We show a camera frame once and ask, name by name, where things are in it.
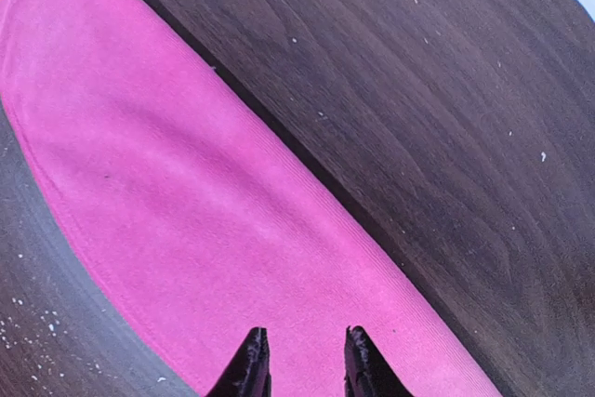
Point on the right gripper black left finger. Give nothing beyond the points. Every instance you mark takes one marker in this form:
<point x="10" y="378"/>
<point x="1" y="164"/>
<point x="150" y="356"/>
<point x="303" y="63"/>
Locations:
<point x="248" y="372"/>

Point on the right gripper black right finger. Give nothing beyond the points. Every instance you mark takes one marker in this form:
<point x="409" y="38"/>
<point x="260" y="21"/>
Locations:
<point x="368" y="374"/>

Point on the pink towel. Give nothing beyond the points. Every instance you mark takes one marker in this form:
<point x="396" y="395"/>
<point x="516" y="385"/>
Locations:
<point x="194" y="219"/>

